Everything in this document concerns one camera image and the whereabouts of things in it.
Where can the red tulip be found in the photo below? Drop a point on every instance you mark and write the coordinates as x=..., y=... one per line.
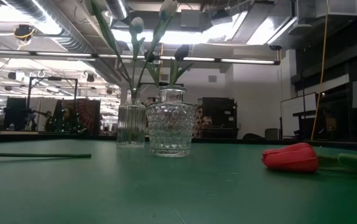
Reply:
x=290, y=157

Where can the diamond-textured glass vase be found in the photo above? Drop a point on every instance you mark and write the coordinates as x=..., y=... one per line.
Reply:
x=170, y=130

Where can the ribbed glass vase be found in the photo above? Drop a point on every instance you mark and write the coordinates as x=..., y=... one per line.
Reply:
x=132, y=124

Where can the black cabinet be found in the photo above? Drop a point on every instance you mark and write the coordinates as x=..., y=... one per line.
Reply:
x=219, y=116

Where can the green table mat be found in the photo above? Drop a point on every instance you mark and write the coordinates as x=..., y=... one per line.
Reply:
x=178, y=199

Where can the grey bin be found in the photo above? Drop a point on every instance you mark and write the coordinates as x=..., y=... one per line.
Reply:
x=271, y=133

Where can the whiteboard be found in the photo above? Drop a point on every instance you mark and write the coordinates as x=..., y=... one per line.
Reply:
x=296, y=115

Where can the long LED light bar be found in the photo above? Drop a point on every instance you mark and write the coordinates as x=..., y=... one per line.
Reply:
x=26, y=53

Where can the black monitor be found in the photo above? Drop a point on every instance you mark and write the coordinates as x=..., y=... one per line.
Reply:
x=15, y=109

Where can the black ceiling camera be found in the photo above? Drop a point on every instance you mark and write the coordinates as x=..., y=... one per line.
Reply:
x=275, y=47

